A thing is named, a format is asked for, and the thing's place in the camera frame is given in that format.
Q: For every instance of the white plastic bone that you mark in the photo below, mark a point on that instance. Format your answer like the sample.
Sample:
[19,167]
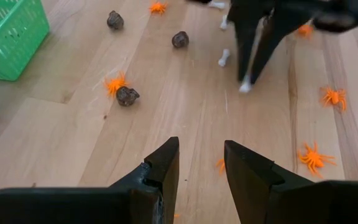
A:
[224,57]
[217,3]
[224,22]
[245,87]

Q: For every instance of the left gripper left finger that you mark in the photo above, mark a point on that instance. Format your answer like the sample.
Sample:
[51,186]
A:
[73,208]

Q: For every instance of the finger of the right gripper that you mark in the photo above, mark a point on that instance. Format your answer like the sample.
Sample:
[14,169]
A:
[272,40]
[245,46]

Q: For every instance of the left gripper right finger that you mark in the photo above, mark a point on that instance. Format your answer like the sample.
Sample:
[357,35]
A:
[291,205]

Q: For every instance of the green plastic basket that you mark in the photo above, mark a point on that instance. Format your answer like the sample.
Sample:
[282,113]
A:
[11,56]

